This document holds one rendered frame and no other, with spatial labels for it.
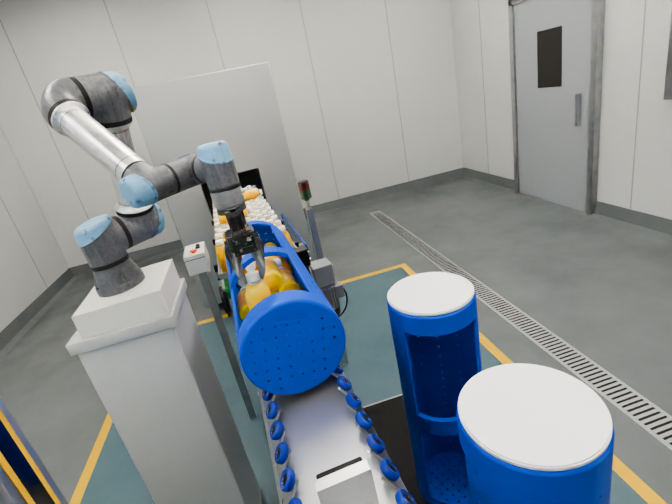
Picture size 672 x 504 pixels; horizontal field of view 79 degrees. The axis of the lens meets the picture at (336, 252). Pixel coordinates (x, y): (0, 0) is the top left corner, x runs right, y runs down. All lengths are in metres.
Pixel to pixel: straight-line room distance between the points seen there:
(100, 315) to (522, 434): 1.17
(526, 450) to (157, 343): 1.08
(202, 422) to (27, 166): 5.36
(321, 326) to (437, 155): 5.78
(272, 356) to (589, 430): 0.70
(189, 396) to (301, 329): 0.60
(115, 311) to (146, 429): 0.45
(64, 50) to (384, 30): 4.03
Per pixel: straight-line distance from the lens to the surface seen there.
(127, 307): 1.40
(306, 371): 1.15
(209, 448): 1.70
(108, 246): 1.44
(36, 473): 0.54
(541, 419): 0.93
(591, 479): 0.92
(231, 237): 1.00
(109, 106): 1.33
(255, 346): 1.08
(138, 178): 1.01
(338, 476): 0.80
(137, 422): 1.63
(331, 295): 2.23
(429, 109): 6.60
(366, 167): 6.30
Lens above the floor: 1.69
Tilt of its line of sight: 21 degrees down
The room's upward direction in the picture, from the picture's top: 12 degrees counter-clockwise
